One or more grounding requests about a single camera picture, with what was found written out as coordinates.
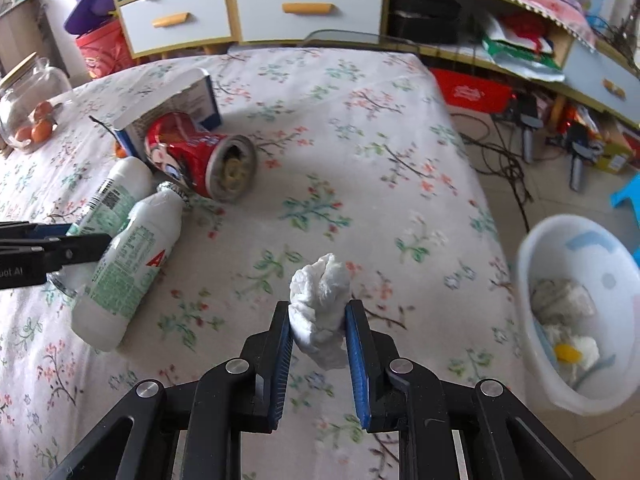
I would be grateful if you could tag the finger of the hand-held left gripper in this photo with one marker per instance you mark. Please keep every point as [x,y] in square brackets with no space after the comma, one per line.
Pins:
[50,231]
[80,250]

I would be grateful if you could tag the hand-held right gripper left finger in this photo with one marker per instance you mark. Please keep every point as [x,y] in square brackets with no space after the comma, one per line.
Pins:
[281,360]

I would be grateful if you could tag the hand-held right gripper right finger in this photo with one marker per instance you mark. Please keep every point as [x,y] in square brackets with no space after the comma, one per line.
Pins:
[357,360]

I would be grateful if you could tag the white plastic bottle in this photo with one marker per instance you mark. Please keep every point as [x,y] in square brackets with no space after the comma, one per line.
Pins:
[130,270]
[117,190]

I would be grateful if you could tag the white tissue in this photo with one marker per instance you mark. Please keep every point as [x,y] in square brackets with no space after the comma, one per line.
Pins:
[562,302]
[320,300]
[586,347]

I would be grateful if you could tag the yellow snack packet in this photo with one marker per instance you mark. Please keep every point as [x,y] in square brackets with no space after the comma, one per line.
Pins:
[567,353]

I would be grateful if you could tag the white plastic bin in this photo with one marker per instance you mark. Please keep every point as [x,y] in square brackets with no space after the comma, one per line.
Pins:
[550,245]

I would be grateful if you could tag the tangerine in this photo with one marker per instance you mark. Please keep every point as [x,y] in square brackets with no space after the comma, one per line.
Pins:
[22,134]
[42,110]
[41,131]

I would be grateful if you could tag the glass jar with wooden lid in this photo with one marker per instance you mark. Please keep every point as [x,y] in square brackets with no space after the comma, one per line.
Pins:
[50,85]

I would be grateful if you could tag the floral tablecloth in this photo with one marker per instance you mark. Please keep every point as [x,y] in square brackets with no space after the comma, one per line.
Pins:
[350,185]

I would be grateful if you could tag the red bucket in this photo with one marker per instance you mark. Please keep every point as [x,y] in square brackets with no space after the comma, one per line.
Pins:
[105,50]

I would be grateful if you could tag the dark blue carton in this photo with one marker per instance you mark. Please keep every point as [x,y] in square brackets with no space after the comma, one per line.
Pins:
[202,102]

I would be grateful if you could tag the wooden side shelf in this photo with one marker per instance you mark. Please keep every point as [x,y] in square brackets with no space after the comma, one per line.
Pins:
[20,20]

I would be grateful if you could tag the black grey handheld device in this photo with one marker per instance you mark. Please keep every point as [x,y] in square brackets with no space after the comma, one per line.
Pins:
[577,160]
[525,125]

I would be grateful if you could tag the red plastic crate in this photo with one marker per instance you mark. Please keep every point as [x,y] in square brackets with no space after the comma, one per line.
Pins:
[470,90]

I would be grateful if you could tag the blue plastic stool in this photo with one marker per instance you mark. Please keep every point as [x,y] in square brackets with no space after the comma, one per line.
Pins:
[627,195]

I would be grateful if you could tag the yellow cardboard box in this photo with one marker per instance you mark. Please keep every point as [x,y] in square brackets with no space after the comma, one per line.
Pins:
[615,152]

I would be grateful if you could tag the low wooden cabinet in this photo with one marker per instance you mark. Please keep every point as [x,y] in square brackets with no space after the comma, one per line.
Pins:
[555,82]

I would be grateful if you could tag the green plastic bag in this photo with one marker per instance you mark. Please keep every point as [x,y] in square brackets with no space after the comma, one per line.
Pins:
[505,50]

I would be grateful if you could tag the small grey drawer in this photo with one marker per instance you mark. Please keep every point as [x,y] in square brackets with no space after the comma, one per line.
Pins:
[595,70]

